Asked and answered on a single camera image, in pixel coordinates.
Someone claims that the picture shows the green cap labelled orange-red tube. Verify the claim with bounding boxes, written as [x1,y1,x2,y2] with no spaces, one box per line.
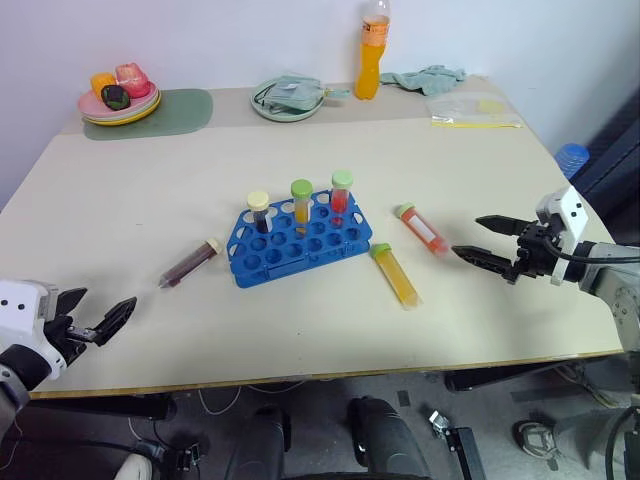
[394,201,451,259]

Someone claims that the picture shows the yellow plate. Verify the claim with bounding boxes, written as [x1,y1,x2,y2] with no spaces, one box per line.
[82,89,163,127]

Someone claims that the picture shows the green placemat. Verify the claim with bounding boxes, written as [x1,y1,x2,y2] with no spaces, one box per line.
[82,88,215,142]

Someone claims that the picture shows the cream cap purple liquid tube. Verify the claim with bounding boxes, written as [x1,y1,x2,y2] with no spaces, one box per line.
[158,237,224,290]

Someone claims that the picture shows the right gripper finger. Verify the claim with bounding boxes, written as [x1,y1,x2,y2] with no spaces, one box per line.
[474,214,527,237]
[451,244,517,281]

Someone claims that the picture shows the black floor device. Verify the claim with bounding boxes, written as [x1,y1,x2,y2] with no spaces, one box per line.
[428,409,487,480]

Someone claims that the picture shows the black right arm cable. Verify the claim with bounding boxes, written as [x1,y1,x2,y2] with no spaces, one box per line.
[544,233,640,265]

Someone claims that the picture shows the dark toy food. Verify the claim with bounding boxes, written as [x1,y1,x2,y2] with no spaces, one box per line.
[100,84,133,110]

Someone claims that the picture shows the grey sneaker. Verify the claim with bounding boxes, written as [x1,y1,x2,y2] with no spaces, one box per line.
[513,419,558,458]

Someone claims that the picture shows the black padded chair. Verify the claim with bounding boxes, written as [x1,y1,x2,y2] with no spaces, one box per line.
[574,87,640,212]

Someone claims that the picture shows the black table frame bar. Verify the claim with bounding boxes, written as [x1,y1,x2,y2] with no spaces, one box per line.
[27,392,178,422]
[444,358,584,394]

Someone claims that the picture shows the green cap yellow liquid tube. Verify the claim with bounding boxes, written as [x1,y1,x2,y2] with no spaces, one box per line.
[368,242,424,312]

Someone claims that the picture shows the clear zip plastic bag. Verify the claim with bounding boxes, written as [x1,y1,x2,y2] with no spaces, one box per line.
[427,92,525,130]

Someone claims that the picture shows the teal fabric pouch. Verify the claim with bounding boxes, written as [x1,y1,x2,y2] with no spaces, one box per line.
[255,74,351,112]

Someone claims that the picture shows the green cap red liquid tube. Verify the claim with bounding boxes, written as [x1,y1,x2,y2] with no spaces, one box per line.
[330,170,355,227]

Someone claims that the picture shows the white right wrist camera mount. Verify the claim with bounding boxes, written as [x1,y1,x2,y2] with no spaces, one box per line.
[534,186,589,287]

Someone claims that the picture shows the blue tube rack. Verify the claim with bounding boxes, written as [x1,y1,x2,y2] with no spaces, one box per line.
[225,188,374,290]

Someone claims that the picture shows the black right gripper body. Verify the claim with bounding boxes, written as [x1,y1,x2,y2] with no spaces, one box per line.
[503,221,565,286]

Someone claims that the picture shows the stack of plates with fruit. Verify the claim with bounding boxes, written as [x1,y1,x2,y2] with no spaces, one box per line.
[77,82,160,122]

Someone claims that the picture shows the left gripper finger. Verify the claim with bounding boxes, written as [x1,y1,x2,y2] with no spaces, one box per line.
[89,296,139,348]
[56,287,89,318]

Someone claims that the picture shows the blue bottle cap object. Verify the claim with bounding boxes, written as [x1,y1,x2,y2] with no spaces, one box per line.
[554,143,592,180]

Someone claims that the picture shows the orange drink plastic bottle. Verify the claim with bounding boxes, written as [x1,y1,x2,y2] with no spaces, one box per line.
[354,0,392,101]

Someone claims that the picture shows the orange toy food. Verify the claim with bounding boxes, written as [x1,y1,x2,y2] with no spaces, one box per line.
[90,72,118,97]

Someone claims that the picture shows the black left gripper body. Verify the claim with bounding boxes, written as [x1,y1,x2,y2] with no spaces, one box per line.
[43,310,96,370]

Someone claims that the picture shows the dark rounded shape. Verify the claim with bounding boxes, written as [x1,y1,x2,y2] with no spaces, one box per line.
[223,403,293,480]
[346,395,434,480]

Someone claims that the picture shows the green bowl with cloth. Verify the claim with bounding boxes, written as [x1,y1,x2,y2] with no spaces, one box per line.
[249,76,326,123]

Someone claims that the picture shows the green crumpled cloth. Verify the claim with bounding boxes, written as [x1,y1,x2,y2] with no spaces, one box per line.
[379,63,469,97]

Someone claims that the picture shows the pink toy food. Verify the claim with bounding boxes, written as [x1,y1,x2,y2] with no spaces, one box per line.
[114,62,153,99]

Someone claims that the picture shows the green cap orange liquid tube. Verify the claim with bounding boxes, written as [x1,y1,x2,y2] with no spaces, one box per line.
[291,179,315,237]

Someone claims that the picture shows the cream cap dark liquid tube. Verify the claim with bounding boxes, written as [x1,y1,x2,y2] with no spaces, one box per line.
[246,191,272,235]

